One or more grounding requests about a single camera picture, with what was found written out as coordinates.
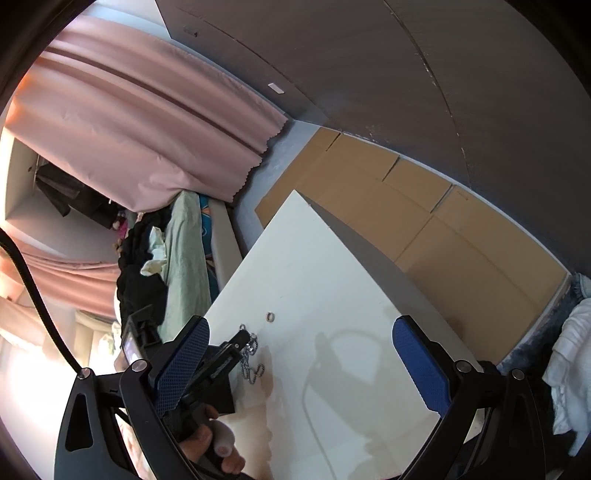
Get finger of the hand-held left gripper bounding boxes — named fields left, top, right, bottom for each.
left=203, top=330, right=253, bottom=370

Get green bed sheet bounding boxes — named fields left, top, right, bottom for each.
left=157, top=190, right=213, bottom=344

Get pink curtain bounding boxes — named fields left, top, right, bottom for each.
left=0, top=226, right=122, bottom=324
left=2, top=34, right=289, bottom=204

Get black cable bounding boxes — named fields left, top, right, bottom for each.
left=0, top=228, right=81, bottom=374

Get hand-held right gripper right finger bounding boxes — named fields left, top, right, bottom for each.
left=392, top=316, right=559, bottom=480

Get pile of black clothes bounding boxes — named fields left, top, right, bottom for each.
left=113, top=222, right=169, bottom=333

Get person's left hand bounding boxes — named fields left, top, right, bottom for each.
left=178, top=405, right=245, bottom=478

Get silver chain necklace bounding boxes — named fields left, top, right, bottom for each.
left=236, top=323, right=266, bottom=386

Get white cloth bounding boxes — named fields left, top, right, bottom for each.
left=542, top=298, right=591, bottom=457

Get blue printed bed sheet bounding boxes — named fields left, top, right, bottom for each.
left=198, top=194, right=218, bottom=287

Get cream cloth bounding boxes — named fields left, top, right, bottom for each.
left=140, top=226, right=168, bottom=278

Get white bed frame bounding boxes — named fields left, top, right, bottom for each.
left=208, top=198, right=245, bottom=301

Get dark hanging clothes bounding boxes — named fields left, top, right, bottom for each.
left=34, top=161, right=112, bottom=229

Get flat brown cardboard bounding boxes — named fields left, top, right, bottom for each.
left=255, top=127, right=571, bottom=365

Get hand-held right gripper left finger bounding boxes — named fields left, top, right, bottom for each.
left=55, top=316, right=212, bottom=480

